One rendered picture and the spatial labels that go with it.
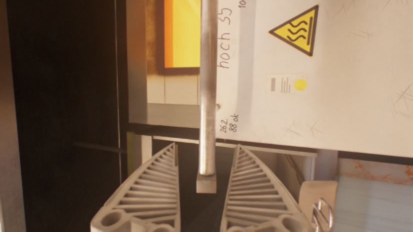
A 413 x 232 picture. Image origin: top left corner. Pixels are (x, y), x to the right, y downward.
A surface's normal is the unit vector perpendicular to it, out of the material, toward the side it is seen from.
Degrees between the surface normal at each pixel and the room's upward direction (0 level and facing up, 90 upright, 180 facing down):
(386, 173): 90
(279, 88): 90
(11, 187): 180
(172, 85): 90
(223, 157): 90
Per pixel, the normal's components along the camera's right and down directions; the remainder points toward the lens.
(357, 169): -0.28, 0.07
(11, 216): 0.96, 0.04
